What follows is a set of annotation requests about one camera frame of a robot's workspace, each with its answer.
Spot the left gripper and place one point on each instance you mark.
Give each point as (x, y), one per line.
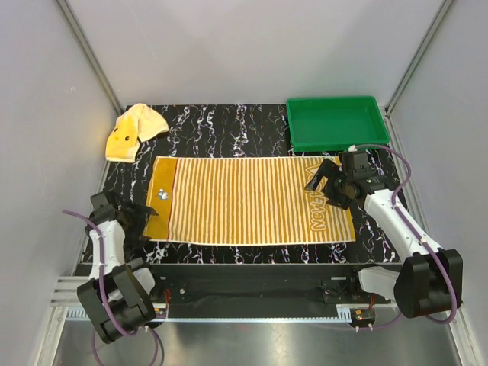
(141, 214)

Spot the left connector box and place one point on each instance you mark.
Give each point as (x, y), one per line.
(159, 311)

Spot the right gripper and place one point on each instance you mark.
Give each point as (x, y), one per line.
(328, 168)

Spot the right connector box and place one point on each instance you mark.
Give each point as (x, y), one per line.
(363, 318)

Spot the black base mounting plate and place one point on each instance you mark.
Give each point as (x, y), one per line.
(275, 280)

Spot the yellow chick towel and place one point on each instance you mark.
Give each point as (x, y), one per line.
(135, 126)

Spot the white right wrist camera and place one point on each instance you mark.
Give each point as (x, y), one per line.
(352, 149)

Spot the connector box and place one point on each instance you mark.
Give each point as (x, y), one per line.
(363, 318)
(159, 311)

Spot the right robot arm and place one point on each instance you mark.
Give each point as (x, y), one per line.
(429, 282)

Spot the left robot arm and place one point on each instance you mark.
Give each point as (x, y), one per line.
(117, 297)

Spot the orange striped towel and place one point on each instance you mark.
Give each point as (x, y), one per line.
(242, 202)

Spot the aluminium frame rail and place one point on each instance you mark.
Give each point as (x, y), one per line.
(264, 309)

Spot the green plastic tray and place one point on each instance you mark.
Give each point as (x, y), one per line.
(335, 123)

